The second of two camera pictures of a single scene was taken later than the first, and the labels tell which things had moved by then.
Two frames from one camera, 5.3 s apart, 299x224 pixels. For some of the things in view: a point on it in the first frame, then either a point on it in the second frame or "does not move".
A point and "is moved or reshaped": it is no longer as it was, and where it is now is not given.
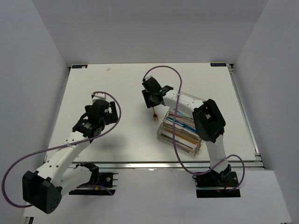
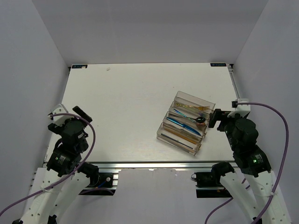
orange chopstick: (182, 135) does not move
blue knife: (189, 128) does not move
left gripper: (113, 116) → (82, 113)
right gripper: (148, 103) → (224, 118)
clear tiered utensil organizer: (188, 140) does not move
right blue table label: (218, 65) does not move
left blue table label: (79, 66) does not move
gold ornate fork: (155, 116) is moved or reshaped
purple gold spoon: (184, 115) is moved or reshaped
